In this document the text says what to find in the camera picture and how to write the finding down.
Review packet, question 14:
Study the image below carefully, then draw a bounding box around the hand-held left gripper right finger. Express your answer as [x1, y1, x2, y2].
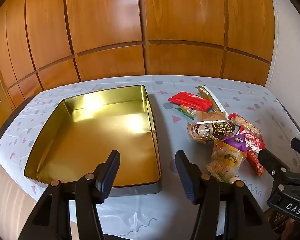
[175, 150, 275, 240]

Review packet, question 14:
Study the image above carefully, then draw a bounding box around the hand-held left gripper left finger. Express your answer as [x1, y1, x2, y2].
[19, 150, 121, 240]

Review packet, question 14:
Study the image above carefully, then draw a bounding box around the red white patterned packet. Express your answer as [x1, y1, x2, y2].
[237, 126, 267, 177]

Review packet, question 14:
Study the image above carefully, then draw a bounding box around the purple snack packet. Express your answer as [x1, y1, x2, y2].
[224, 134, 249, 153]

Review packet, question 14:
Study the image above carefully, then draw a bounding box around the yellow clear snack packet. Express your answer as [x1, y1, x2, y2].
[205, 140, 248, 184]

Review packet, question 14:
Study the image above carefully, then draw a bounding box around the red-ended sesame bar packet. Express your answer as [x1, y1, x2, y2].
[227, 114, 262, 137]

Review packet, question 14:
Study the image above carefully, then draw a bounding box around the gold metal tin box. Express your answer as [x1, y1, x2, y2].
[23, 85, 162, 196]

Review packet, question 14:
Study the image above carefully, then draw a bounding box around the dark brown bread packet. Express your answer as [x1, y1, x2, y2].
[187, 120, 237, 144]

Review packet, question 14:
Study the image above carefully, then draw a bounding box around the clear brown cake packet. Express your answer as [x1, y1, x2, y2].
[195, 112, 228, 122]

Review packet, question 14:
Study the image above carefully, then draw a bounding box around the green-ended cracker packet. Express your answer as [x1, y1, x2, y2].
[175, 105, 197, 119]

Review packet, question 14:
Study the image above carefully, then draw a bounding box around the plain red snack packet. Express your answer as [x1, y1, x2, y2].
[168, 91, 213, 112]

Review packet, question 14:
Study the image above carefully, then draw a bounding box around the long gold snack packet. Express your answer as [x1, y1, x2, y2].
[195, 85, 226, 113]

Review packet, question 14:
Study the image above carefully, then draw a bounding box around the wooden wardrobe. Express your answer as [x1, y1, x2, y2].
[0, 0, 275, 120]

